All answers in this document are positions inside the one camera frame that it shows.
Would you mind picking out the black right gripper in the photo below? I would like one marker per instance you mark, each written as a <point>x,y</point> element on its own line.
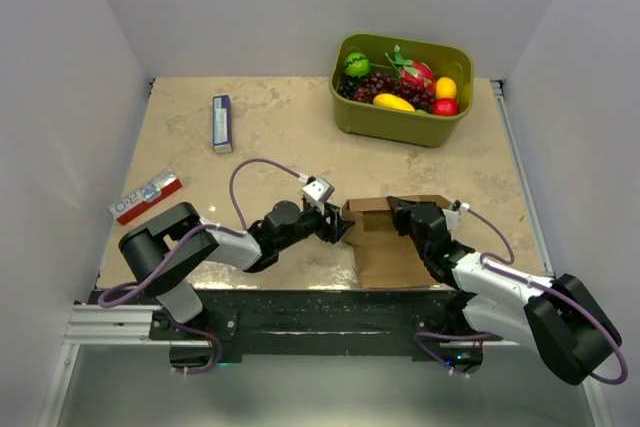
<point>401,215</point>

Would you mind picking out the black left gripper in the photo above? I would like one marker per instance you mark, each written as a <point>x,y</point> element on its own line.
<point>333,229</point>

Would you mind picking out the brown cardboard paper box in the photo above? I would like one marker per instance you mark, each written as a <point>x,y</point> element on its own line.
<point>383,259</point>

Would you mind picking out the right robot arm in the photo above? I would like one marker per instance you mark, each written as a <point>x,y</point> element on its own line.
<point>557,318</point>

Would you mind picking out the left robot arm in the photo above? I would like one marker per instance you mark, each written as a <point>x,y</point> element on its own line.
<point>162,252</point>

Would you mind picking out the purple toothpaste box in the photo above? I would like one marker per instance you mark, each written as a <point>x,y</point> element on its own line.
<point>222,140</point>

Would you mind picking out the red white toothpaste box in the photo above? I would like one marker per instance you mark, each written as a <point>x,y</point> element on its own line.
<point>142,199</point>

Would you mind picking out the green plastic bin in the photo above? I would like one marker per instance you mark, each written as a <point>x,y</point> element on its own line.
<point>418,127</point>

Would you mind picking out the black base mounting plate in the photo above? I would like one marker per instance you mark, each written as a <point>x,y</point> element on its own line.
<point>236,324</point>

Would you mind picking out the yellow toy mango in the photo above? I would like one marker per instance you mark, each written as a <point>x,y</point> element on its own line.
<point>393,102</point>

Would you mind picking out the red toy apple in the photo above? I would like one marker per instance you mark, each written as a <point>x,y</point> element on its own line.
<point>446,107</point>

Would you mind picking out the dark red toy grapes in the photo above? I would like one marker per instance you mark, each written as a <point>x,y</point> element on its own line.
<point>374,84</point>

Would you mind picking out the orange toy fruit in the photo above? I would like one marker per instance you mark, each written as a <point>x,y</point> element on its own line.
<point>446,88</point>

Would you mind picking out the dark blue toy grapes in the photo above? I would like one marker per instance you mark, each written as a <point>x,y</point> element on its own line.
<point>348,86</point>

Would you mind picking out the pink toy dragon fruit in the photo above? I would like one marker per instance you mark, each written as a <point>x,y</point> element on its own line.
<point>414,73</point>

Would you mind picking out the green toy fruit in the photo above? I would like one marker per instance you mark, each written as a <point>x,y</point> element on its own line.
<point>356,65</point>

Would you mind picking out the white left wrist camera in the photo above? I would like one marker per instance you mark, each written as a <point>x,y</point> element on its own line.
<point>317,191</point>

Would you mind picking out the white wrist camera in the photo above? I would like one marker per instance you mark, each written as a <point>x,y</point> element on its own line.
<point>454,214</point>
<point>317,191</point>

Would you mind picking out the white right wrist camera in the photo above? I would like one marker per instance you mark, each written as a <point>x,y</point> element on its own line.
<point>454,214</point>

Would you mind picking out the aluminium frame rail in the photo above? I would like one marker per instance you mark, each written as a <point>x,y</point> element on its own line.
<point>498,93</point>

